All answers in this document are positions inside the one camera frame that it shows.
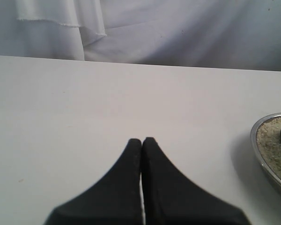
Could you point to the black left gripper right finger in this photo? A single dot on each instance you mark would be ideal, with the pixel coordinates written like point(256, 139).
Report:
point(170, 198)

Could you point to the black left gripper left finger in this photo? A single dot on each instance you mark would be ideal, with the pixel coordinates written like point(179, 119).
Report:
point(114, 200)

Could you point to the large steel rice plate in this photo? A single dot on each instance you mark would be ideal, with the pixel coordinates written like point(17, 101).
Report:
point(265, 139)

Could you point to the white backdrop cloth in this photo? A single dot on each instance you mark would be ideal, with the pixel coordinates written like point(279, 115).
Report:
point(244, 34)

